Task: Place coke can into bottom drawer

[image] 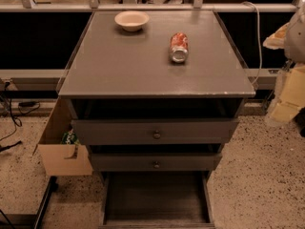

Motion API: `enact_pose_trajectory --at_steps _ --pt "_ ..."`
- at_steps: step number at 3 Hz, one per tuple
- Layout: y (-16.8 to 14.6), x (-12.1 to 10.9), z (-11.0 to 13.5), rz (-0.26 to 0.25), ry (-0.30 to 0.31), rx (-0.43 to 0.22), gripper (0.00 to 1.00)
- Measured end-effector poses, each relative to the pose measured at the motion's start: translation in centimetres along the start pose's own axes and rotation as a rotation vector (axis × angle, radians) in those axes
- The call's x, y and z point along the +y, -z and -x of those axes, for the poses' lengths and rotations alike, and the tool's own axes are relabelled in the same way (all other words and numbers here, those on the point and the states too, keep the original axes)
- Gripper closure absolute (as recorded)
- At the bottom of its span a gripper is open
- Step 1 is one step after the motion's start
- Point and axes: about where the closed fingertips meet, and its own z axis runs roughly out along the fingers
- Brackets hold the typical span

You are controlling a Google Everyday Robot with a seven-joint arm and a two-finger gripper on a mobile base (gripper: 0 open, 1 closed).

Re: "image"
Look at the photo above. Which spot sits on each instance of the grey middle drawer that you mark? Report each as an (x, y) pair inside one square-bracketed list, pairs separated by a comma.
[(147, 162)]

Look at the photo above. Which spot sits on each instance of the grey bottom drawer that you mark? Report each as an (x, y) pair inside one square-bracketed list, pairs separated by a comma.
[(156, 200)]

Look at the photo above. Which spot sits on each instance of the red coke can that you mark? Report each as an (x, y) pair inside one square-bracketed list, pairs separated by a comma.
[(179, 49)]

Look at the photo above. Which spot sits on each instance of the white bowl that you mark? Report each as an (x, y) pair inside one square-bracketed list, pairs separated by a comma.
[(132, 20)]

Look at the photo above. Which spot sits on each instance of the grey drawer cabinet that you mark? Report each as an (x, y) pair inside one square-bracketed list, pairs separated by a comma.
[(129, 75)]

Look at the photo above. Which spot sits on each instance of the green chip bag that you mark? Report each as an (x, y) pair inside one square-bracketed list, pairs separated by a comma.
[(70, 138)]

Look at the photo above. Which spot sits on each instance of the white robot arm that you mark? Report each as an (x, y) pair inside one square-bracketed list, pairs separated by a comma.
[(294, 44)]

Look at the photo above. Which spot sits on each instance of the cardboard box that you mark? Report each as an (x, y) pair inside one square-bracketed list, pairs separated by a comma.
[(59, 157)]

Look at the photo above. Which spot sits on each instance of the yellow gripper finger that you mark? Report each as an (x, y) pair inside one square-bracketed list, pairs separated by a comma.
[(289, 97), (276, 40)]

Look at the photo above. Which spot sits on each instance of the grey drawer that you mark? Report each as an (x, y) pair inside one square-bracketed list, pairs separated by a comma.
[(154, 131), (147, 162), (156, 200)]

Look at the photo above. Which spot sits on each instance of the grey top drawer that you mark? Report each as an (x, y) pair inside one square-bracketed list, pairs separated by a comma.
[(154, 131)]

